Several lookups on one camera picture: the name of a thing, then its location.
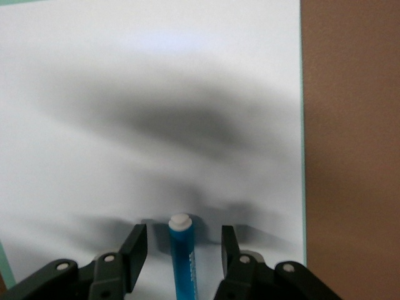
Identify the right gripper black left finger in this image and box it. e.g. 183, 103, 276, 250
0, 223, 148, 300

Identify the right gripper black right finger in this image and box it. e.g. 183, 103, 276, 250
214, 224, 348, 300

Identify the blue marker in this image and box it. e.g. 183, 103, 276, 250
167, 212, 196, 300

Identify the light green clipboard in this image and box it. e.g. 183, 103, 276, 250
0, 0, 307, 290

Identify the white paper sheet on clipboard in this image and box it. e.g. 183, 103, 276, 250
0, 0, 303, 300

